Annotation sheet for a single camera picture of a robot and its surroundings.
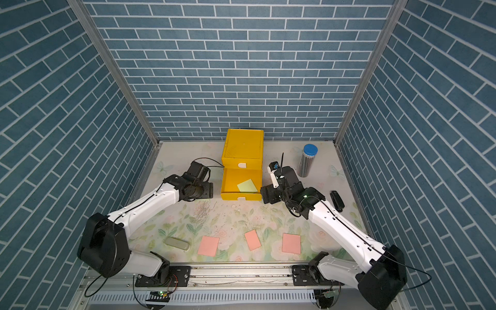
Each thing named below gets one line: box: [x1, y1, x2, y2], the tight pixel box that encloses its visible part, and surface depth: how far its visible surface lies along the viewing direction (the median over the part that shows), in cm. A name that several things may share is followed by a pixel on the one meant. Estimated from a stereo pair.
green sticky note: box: [237, 178, 259, 193], surface depth 93 cm
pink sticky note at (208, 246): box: [197, 235, 220, 258], surface depth 83 cm
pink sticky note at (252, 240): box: [244, 229, 262, 252], surface depth 85 cm
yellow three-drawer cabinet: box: [220, 128, 265, 201], surface depth 93 cm
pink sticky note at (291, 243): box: [281, 232, 301, 255], surface depth 84 cm
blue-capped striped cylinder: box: [297, 143, 319, 178], surface depth 93 cm
